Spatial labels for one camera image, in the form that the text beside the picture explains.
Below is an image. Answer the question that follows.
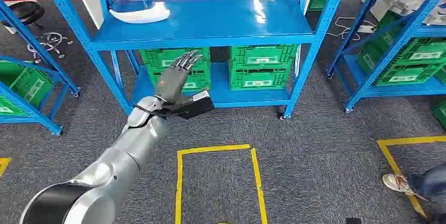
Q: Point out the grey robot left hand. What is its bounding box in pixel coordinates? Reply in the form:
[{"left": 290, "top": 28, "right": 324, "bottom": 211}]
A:
[{"left": 153, "top": 50, "right": 210, "bottom": 109}]

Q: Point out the blue steel shelf rack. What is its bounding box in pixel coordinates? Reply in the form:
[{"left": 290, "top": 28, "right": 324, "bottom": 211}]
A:
[
  {"left": 35, "top": 0, "right": 353, "bottom": 120},
  {"left": 0, "top": 0, "right": 81, "bottom": 137},
  {"left": 326, "top": 0, "right": 446, "bottom": 114}
]

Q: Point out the yellow floor tape rectangle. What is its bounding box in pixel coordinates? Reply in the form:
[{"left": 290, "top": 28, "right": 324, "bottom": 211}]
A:
[{"left": 174, "top": 144, "right": 268, "bottom": 224}]

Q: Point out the chrome stool base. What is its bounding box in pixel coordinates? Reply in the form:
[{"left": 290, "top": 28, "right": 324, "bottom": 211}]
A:
[{"left": 27, "top": 31, "right": 74, "bottom": 64}]

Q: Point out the black round stool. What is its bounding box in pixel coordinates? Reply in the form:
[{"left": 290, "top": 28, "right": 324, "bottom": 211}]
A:
[{"left": 2, "top": 1, "right": 45, "bottom": 28}]

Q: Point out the person's leg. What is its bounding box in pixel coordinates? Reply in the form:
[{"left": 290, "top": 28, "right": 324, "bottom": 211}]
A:
[{"left": 406, "top": 163, "right": 446, "bottom": 224}]

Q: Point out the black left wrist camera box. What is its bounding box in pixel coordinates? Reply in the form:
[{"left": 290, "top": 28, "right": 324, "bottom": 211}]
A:
[{"left": 174, "top": 89, "right": 215, "bottom": 120}]

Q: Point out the white floor cable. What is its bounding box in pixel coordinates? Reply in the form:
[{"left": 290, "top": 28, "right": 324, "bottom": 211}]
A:
[{"left": 326, "top": 17, "right": 378, "bottom": 41}]

